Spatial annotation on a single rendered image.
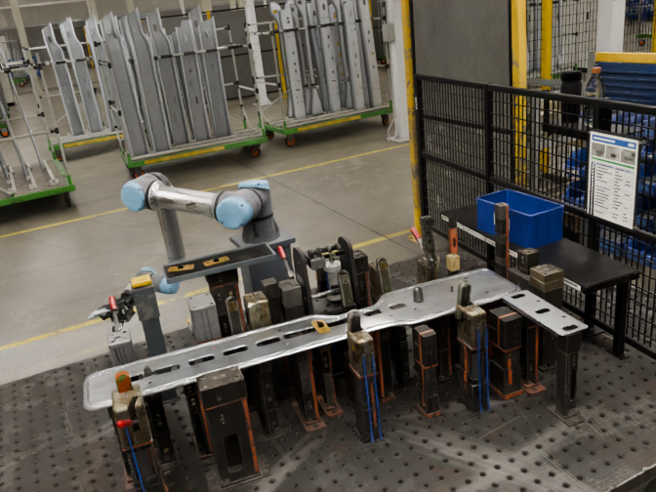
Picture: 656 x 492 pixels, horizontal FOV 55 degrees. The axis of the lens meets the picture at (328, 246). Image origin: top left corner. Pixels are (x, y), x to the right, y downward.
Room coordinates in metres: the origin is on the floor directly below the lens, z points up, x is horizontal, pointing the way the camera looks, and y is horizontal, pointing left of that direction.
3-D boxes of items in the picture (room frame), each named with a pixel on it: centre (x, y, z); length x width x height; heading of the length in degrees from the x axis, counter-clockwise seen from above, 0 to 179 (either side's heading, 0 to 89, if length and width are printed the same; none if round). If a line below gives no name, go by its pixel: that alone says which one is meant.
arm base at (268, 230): (2.35, 0.26, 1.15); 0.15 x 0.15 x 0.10
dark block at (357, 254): (2.02, -0.10, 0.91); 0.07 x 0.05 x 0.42; 18
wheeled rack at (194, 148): (8.82, 1.72, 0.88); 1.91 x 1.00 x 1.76; 111
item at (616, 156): (1.96, -0.95, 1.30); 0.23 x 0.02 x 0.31; 18
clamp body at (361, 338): (1.59, -0.06, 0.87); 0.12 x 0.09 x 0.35; 18
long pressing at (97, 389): (1.73, 0.07, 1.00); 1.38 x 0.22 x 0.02; 108
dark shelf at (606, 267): (2.21, -0.74, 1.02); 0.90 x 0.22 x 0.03; 18
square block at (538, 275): (1.85, -0.69, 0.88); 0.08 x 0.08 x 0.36; 18
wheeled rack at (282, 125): (9.91, -0.19, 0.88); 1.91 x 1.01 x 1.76; 116
